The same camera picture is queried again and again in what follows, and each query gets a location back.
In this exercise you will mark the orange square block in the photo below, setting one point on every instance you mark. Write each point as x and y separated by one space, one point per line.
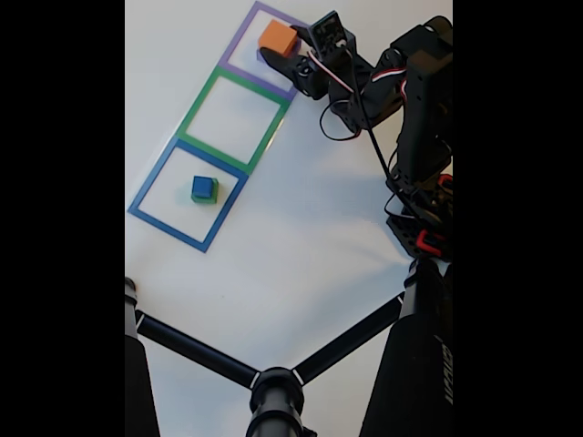
278 36

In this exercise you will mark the green square block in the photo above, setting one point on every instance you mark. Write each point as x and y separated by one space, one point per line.
214 191

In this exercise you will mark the small blue cube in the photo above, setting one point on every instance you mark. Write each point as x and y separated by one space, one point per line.
201 186

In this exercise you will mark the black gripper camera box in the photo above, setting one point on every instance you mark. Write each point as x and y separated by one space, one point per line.
330 38

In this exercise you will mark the purple square frame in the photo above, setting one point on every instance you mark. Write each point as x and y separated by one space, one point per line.
237 36

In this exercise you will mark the green square frame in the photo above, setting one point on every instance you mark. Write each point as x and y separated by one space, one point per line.
193 114

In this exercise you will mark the blue square frame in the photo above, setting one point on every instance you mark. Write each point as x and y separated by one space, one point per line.
182 232

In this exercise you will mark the black camera tripod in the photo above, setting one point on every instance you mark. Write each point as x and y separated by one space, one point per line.
410 364

